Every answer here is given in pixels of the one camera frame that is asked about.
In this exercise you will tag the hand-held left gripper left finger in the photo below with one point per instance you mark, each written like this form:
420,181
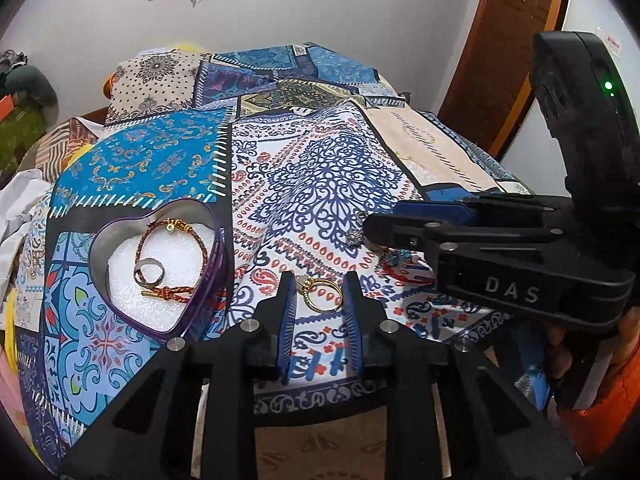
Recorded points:
287,332

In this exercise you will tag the striped orange cloth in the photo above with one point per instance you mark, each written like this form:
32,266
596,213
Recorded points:
62,147

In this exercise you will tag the dark grey garment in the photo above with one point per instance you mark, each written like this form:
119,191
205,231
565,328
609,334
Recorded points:
31,85

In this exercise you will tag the white foam pad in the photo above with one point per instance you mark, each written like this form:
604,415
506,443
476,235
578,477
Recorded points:
150,310

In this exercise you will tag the white cloth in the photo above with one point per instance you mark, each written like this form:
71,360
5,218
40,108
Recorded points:
17,210

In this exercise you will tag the blue patchwork printed blanket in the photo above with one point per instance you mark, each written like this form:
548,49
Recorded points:
310,175

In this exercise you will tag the white wall sticker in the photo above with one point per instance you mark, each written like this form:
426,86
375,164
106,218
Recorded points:
613,43

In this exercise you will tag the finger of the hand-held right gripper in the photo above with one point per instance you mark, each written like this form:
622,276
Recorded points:
440,209
400,232

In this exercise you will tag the purple heart-shaped tin box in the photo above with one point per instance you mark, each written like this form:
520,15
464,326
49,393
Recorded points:
220,265

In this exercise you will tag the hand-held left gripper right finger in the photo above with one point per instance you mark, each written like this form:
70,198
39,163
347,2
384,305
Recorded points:
353,332

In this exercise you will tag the brown wooden door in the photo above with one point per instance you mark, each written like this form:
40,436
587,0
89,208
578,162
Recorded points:
500,50

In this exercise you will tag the green cloth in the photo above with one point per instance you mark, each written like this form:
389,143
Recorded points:
17,135

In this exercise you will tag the person's right hand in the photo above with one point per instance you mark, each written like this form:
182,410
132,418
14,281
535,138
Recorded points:
559,355

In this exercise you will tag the person's right forearm orange sleeve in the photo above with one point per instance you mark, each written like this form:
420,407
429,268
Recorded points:
610,425

